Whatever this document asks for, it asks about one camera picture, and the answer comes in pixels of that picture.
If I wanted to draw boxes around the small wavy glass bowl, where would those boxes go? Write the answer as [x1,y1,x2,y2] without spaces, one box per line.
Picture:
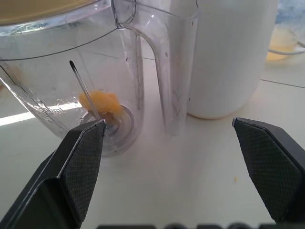
[265,25,300,62]

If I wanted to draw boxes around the clear blender jar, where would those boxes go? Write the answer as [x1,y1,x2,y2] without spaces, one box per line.
[0,0,200,158]

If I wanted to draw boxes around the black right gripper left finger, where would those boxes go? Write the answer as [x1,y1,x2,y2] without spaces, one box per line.
[0,119,106,229]

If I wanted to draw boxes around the orange fruit piece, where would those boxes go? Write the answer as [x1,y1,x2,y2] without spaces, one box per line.
[78,88,121,115]

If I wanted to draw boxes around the white cable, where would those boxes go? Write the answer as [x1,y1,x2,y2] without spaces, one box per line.
[268,40,305,55]

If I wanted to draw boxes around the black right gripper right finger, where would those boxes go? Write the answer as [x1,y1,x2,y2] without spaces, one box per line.
[232,117,305,229]

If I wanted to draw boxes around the white blender base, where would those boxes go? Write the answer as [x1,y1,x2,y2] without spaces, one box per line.
[169,0,278,119]

